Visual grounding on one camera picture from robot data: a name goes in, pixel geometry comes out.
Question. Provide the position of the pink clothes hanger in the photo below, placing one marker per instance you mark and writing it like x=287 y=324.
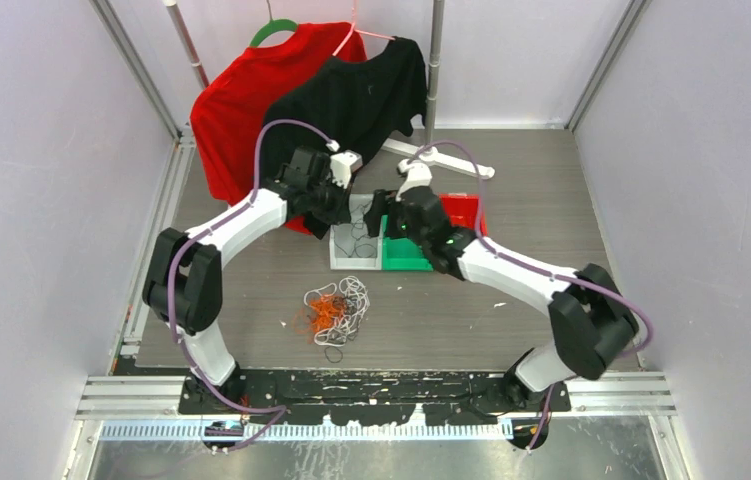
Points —
x=355 y=31

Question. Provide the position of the red t-shirt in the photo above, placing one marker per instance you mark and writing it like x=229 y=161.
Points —
x=227 y=116

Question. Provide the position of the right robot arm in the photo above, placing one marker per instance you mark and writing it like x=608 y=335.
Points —
x=591 y=322

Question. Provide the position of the green plastic bin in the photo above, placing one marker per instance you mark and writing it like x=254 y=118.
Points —
x=401 y=254

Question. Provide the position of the red plastic bin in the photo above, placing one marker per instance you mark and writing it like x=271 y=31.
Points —
x=462 y=210

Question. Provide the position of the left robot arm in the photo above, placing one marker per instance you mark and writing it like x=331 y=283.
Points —
x=184 y=281

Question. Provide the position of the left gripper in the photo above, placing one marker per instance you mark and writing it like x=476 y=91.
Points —
x=341 y=212

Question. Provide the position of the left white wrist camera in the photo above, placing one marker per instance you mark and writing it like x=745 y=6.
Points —
x=343 y=164

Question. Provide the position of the black t-shirt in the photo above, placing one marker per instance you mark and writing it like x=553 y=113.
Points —
x=360 y=105

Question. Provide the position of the white plastic bin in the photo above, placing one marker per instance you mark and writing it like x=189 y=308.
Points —
x=349 y=246

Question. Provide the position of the green clothes hanger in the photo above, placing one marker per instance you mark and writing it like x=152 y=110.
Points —
x=270 y=28

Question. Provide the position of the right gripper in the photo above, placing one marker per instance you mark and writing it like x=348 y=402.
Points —
x=383 y=200

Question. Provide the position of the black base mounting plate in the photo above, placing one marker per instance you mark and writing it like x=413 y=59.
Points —
x=370 y=398

